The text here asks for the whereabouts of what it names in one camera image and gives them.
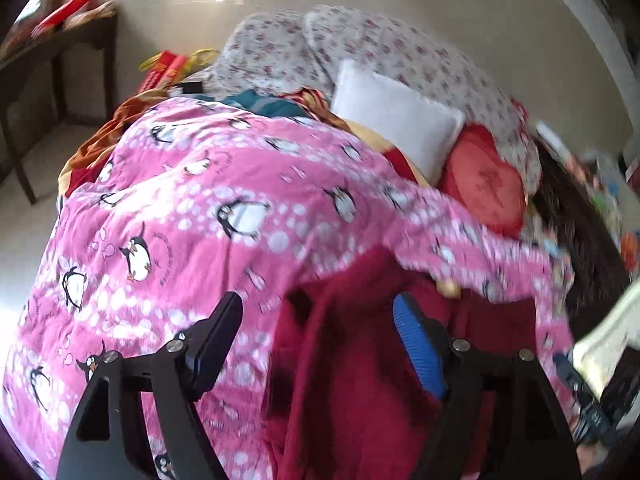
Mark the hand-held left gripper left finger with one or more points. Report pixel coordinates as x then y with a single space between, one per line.
212 350

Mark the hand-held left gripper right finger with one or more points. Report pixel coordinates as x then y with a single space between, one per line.
422 350

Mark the dark red knit garment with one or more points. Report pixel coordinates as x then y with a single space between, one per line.
360 375

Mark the white plastic chair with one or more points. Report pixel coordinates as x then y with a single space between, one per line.
610 340

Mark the pink penguin print blanket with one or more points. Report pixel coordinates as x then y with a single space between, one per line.
190 210

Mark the dark carved wooden cabinet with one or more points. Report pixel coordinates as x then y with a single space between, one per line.
575 230

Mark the clutter of small goods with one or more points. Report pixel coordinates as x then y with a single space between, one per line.
605 190

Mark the white pillow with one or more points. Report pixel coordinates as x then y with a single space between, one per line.
395 120

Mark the orange cloth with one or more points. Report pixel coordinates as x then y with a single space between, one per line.
95 140

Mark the teal cloth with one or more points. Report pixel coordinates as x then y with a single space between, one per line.
270 105

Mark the red gift bag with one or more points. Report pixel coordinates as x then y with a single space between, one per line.
162 72

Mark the large floral pillow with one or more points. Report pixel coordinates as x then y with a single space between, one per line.
415 60

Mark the small floral pillow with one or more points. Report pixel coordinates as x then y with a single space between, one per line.
265 55

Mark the dark wooden side table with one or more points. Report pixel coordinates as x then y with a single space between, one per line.
45 60

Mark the beige folded cloth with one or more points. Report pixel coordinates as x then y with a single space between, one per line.
95 12

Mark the red box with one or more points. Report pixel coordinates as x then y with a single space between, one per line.
65 10

